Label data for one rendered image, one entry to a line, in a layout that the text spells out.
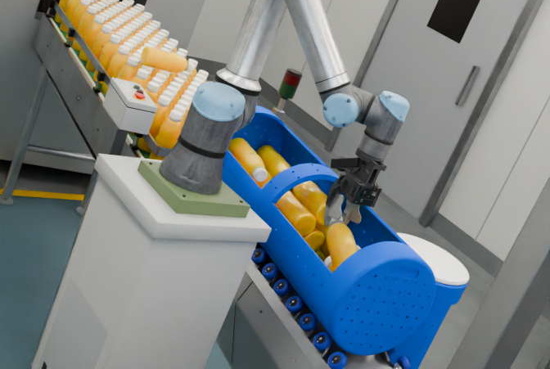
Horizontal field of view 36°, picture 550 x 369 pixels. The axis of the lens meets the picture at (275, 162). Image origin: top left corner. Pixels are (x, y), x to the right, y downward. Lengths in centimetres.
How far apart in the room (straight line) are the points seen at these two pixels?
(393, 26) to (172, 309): 494
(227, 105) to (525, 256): 87
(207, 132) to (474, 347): 86
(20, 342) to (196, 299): 143
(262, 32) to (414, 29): 459
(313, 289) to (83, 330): 56
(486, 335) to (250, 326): 104
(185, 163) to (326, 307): 46
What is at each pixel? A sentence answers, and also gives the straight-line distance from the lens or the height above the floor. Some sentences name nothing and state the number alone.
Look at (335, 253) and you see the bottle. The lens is 207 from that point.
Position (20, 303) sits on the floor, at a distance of 359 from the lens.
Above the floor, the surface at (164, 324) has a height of 87.
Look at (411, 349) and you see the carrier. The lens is 262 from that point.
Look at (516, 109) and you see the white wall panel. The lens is 596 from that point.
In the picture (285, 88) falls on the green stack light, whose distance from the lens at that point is 318.
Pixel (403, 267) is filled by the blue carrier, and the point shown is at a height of 121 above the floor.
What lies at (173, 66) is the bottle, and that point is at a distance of 317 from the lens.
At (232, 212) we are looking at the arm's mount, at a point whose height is 116.
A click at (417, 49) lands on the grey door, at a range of 652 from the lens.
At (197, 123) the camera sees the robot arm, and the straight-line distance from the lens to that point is 193.
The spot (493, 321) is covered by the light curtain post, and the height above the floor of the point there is 144.
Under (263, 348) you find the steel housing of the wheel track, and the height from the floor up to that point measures 83.
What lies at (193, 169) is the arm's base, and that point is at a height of 123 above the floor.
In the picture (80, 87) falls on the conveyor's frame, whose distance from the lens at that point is 348.
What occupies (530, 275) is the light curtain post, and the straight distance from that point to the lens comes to 128.
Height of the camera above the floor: 191
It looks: 18 degrees down
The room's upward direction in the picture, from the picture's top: 23 degrees clockwise
